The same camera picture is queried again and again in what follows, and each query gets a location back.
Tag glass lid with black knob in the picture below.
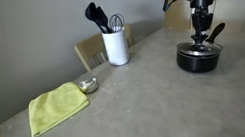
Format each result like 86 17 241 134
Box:
175 34 225 63

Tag tan wooden furniture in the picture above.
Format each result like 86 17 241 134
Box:
159 0 198 34

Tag white utensil holder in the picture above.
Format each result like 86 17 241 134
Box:
101 25 133 69

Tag black plastic spatula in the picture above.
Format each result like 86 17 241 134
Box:
94 4 114 36

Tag black kitchen utensils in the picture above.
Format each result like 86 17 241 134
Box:
83 0 109 38

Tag wooden chair with solid backrest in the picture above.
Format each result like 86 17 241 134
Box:
71 22 140 75

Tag small round silver tin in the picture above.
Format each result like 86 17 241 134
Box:
75 70 101 96

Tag yellow-green folded cloth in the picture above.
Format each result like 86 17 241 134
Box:
23 78 95 137

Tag black saucepan with handle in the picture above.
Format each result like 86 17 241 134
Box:
170 21 234 78

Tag metal wire whisk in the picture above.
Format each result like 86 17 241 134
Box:
106 12 127 34

